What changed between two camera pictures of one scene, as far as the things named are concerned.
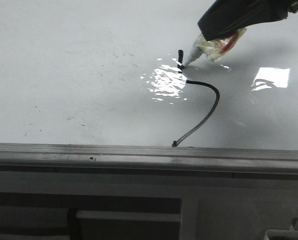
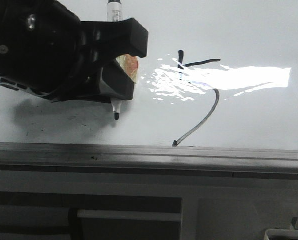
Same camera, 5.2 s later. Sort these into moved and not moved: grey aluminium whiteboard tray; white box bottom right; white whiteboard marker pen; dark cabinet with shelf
Moved: white whiteboard marker pen
Not moved: dark cabinet with shelf; white box bottom right; grey aluminium whiteboard tray
